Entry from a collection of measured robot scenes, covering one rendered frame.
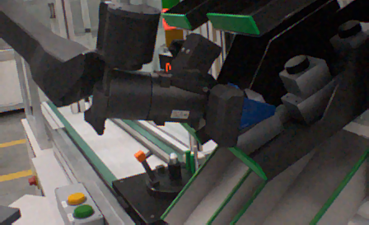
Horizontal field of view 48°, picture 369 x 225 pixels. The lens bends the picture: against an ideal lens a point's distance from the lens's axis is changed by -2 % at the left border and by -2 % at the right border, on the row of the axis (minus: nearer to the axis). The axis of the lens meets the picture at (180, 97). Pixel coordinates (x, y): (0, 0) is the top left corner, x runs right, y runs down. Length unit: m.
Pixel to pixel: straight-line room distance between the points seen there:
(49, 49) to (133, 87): 0.11
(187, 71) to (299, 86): 0.14
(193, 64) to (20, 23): 0.22
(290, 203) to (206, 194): 0.19
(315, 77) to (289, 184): 0.19
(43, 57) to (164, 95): 0.15
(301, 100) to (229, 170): 0.27
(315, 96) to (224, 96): 0.15
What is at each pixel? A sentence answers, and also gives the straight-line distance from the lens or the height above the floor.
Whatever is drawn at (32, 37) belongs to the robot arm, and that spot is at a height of 1.36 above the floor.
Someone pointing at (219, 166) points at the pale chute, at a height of 1.09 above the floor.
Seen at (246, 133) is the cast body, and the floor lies 1.22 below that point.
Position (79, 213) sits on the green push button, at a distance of 0.95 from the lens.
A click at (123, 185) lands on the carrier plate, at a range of 1.03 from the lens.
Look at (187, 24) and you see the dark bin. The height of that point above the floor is 1.36.
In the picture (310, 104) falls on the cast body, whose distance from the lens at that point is 0.53.
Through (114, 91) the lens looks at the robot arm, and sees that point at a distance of 0.47.
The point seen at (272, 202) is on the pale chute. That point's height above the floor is 1.09.
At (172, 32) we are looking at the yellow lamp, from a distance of 1.10.
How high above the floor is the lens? 1.40
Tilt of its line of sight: 14 degrees down
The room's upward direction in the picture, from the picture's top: 6 degrees counter-clockwise
